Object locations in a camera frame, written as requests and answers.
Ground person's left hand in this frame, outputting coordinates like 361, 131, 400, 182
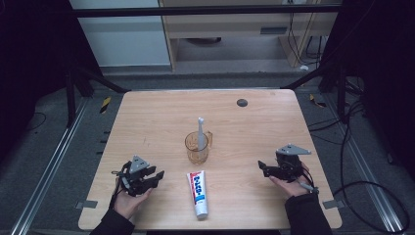
114, 188, 154, 220

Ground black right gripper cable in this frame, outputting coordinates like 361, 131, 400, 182
301, 167, 317, 190

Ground amber transparent cup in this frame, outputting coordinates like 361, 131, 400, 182
184, 130, 213, 165

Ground black curtain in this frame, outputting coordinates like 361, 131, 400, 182
321, 0, 415, 180
0, 0, 101, 165

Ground aluminium floor rail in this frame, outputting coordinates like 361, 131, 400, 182
326, 94, 405, 234
9, 97, 89, 235

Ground yellow black striped tape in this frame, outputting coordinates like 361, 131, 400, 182
99, 96, 113, 115
308, 93, 327, 109

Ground white cabinet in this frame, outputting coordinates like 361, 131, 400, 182
68, 0, 171, 68

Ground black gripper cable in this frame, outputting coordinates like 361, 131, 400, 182
109, 169, 124, 210
301, 167, 317, 190

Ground thin black floor cable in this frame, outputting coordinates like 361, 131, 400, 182
27, 112, 47, 131

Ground black looped floor cable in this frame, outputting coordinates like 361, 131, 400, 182
332, 180, 410, 234

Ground light wooden desk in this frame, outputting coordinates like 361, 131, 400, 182
159, 0, 344, 71

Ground black floor cable bundle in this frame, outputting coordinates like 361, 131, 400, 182
307, 77, 368, 146

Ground person's right hand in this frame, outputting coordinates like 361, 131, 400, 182
268, 165, 314, 199

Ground grey plug on gripper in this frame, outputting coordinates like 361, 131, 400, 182
298, 180, 320, 194

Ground black horizontal bar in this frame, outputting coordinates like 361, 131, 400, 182
71, 4, 342, 18

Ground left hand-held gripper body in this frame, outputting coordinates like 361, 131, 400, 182
112, 155, 150, 197

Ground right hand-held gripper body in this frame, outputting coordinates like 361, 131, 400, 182
269, 143, 312, 182

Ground white red blue toothpaste tube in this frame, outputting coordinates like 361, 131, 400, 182
186, 169, 209, 219

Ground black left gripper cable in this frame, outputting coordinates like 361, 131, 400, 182
109, 169, 124, 210

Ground black cables under desk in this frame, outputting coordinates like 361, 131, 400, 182
287, 13, 327, 67

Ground white electric toothbrush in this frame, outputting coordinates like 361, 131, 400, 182
197, 117, 207, 152

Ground black metal stand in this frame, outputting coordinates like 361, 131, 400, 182
282, 65, 348, 123
65, 67, 130, 128

